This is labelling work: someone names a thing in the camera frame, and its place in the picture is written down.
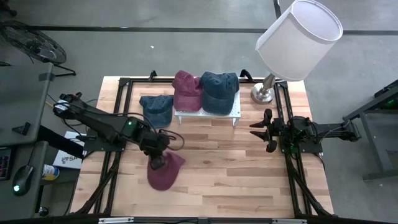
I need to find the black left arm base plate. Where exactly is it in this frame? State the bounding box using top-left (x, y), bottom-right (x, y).
top-left (82, 136), bottom-right (127, 153)

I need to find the navy blue denim cap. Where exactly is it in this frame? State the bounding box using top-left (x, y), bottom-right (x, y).
top-left (200, 71), bottom-right (241, 116)
top-left (139, 95), bottom-right (175, 129)

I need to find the grey metal stand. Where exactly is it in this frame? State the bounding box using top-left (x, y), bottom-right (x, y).
top-left (341, 79), bottom-right (398, 182)

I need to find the white printed cardboard box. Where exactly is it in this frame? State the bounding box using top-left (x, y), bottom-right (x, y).
top-left (52, 130), bottom-right (85, 170)

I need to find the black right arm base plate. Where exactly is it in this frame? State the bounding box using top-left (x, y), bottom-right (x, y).
top-left (280, 136), bottom-right (324, 155)

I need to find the table lamp with white shade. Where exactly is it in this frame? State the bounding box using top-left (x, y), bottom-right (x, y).
top-left (250, 0), bottom-right (344, 105)

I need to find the maroon baseball cap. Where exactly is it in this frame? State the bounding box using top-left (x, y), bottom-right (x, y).
top-left (171, 70), bottom-right (203, 113)
top-left (146, 151), bottom-right (187, 192)

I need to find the black computer mouse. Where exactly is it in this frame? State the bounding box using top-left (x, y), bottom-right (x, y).
top-left (11, 164), bottom-right (35, 197)

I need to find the grey desk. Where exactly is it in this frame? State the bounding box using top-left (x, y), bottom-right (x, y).
top-left (0, 62), bottom-right (54, 147)
top-left (0, 140), bottom-right (50, 220)

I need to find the colourful keypad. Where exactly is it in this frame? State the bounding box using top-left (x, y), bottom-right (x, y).
top-left (0, 147), bottom-right (13, 182)

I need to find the black floor fan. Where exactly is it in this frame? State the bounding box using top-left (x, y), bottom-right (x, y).
top-left (0, 20), bottom-right (77, 78)

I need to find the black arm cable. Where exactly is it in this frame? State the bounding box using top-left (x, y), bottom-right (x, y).
top-left (157, 128), bottom-right (186, 152)

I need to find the white can with blue label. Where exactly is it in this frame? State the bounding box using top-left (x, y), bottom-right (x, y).
top-left (41, 164), bottom-right (60, 182)

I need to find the white perforated metal shelf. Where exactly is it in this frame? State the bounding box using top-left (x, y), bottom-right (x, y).
top-left (174, 90), bottom-right (242, 128)

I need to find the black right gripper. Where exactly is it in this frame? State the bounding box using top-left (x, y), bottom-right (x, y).
top-left (249, 108), bottom-right (292, 153)

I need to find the black wedge block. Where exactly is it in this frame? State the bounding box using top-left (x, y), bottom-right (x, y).
top-left (11, 121), bottom-right (32, 136)

